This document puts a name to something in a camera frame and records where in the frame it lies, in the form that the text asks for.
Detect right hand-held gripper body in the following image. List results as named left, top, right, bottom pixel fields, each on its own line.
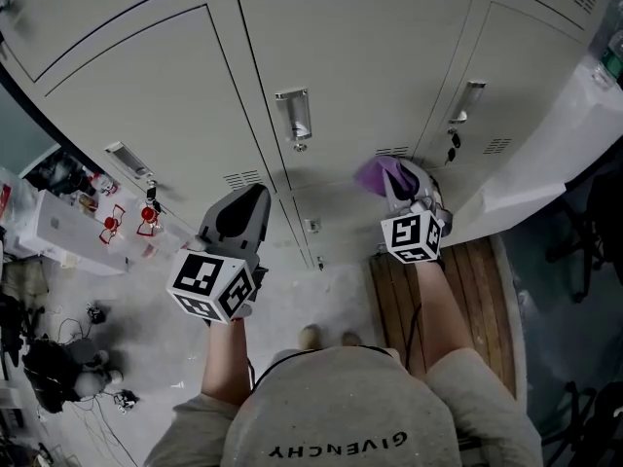
left=380, top=195, right=455, bottom=265

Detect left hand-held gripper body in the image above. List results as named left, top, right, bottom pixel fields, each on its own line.
left=165, top=233, right=272, bottom=326

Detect purple cloth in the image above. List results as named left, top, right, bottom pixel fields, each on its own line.
left=353, top=155, right=415, bottom=198

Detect grey metal locker cabinet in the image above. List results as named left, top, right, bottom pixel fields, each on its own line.
left=0, top=0, right=612, bottom=274

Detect person's left forearm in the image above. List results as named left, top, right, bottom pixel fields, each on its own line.
left=201, top=314, right=255, bottom=407

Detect person's right forearm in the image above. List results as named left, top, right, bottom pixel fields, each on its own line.
left=415, top=258, right=477, bottom=379

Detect red label water bottles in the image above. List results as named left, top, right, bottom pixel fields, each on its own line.
left=72, top=172, right=194, bottom=262

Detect wooden platform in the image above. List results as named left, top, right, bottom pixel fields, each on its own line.
left=368, top=234, right=518, bottom=399

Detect person's left shoe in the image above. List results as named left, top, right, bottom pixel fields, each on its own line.
left=297, top=323, right=323, bottom=352

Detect small electronic device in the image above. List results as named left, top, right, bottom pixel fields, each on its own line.
left=114, top=389, right=141, bottom=413

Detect white cardboard box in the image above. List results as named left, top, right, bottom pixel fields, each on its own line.
left=13, top=189, right=131, bottom=277

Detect person's grey t-shirt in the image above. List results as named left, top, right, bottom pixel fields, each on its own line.
left=143, top=345, right=545, bottom=467

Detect black office chair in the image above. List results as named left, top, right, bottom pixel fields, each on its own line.
left=544, top=165, right=623, bottom=305
left=539, top=379, right=623, bottom=467

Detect plastic-wrapped green label bottles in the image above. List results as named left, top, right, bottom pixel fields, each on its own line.
left=586, top=0, right=623, bottom=90

